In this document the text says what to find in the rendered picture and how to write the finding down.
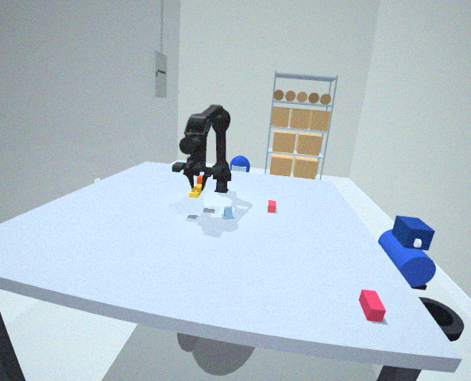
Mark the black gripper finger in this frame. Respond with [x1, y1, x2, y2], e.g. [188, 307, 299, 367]
[201, 174, 212, 191]
[183, 173, 194, 189]

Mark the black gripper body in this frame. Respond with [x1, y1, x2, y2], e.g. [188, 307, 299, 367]
[172, 151, 223, 176]

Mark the yellow bar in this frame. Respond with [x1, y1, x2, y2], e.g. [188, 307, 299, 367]
[188, 175, 203, 198]

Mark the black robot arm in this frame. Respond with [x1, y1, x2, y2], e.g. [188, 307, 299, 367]
[180, 104, 232, 193]

